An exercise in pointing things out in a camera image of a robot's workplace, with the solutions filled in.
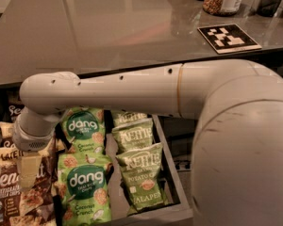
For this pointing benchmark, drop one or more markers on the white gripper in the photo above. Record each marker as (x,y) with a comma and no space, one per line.
(33,139)

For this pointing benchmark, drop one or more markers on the brown late july bag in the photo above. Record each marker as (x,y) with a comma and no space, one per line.
(15,105)
(27,207)
(6,129)

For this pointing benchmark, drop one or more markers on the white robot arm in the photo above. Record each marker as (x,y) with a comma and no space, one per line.
(237,149)

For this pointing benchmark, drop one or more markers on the front green Dang bag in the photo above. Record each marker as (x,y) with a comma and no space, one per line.
(83,188)

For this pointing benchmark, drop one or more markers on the green dang bag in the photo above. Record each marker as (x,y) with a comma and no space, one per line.
(83,188)
(84,130)

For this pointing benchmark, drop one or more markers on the middle green Dang bag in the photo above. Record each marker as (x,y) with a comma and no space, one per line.
(84,130)

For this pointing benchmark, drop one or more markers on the front green Kettle jalapeno bag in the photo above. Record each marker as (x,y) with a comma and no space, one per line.
(140,169)

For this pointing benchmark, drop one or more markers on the open grey top drawer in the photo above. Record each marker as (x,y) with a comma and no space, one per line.
(177,213)

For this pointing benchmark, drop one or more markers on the grey power strip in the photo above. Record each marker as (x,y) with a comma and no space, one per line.
(182,165)

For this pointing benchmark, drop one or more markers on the black white fiducial marker tile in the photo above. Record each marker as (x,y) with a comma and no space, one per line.
(228,38)

